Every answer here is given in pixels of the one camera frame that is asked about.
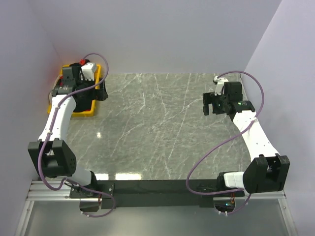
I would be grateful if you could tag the aluminium extrusion rail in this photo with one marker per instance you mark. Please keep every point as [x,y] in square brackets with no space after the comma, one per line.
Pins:
[38,191]

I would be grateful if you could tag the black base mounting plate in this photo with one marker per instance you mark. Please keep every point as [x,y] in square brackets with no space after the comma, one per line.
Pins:
[144,193]

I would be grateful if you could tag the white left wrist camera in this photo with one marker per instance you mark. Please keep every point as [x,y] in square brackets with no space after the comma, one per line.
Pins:
[88,71]

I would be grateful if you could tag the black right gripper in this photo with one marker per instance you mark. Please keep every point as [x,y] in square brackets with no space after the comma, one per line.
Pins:
[209,98]

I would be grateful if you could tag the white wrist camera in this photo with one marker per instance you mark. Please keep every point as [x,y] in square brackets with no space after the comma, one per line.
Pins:
[88,71]
[219,82]

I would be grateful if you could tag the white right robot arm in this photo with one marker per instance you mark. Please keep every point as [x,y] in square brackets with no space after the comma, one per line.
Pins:
[268,169]

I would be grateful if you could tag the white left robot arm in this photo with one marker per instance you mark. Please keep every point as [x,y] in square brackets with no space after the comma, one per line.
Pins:
[50,154]

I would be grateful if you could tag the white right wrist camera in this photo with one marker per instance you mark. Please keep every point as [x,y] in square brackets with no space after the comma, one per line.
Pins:
[219,82]

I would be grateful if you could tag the yellow plastic bin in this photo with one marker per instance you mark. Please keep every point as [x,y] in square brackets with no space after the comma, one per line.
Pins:
[69,80]

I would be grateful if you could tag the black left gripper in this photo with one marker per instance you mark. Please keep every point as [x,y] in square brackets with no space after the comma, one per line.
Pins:
[100,94]

